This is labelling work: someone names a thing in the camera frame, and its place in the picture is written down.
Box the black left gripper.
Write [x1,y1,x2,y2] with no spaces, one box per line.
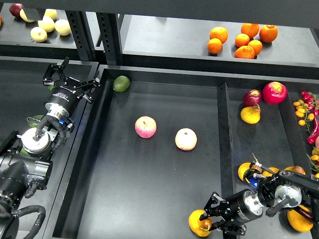
[41,56,102,118]

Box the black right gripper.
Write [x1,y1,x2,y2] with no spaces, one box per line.
[199,189,263,236]

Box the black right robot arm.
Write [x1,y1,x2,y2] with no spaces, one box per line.
[199,161,319,236]

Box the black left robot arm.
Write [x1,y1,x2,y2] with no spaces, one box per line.
[0,58,102,239]

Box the yellow pear under arm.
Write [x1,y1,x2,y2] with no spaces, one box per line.
[262,167,280,177]

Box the green avocado left group top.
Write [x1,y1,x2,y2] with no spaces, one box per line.
[26,115,44,128]

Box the green avocado group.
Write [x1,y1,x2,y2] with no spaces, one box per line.
[20,148,30,156]
[26,115,44,128]

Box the green avocado at tray corner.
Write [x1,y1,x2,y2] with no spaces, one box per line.
[113,75,131,92]

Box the yellow pear with stem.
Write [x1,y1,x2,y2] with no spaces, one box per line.
[237,162,262,186]

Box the green avocado left group lower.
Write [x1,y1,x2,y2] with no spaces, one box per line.
[20,148,30,156]

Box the pale yellow apple right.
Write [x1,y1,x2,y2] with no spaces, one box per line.
[55,19,71,36]

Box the pale yellow apple front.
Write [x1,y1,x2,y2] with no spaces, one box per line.
[30,27,47,43]

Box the pale yellow apple middle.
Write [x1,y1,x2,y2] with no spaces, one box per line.
[37,16,55,33]

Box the black shelf upright left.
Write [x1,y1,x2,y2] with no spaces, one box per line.
[65,10,96,61]

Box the black shelf upright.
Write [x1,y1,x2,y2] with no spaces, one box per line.
[65,10,96,61]
[96,12,124,66]

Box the black shelf upright right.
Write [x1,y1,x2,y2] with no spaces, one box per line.
[96,12,124,66]

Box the pale yellow apple back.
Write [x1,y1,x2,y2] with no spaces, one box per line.
[44,8,57,20]

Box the pale yellow apple slice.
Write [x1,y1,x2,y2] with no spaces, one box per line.
[19,9,35,23]

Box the pink red apple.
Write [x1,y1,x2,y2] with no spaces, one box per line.
[135,116,157,138]

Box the pale yellow pink apple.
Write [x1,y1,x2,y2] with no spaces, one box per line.
[175,128,197,151]

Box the dark red apple shelf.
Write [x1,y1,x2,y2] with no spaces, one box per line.
[9,3,23,18]

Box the black centre tray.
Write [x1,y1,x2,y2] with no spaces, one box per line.
[42,64,240,239]

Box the red chili pepper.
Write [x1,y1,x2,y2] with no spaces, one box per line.
[307,117,319,145]

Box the dark red apple right tray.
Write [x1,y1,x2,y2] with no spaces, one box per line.
[242,89,262,107]

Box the cherry tomato bunch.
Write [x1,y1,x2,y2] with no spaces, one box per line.
[293,91,319,126]

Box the orange lower left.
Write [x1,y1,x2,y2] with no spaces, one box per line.
[207,38,222,54]

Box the orange top left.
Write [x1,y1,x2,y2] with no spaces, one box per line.
[209,26,228,44]

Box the orange front lowest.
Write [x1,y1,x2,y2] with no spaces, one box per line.
[234,45,255,59]

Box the orange right middle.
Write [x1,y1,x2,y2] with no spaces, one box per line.
[248,40,263,56]

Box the small orange middle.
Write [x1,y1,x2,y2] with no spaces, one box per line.
[235,33,250,48]

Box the orange top right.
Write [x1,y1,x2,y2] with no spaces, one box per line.
[259,25,278,43]

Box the orange top middle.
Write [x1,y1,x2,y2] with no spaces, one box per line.
[241,23,260,38]

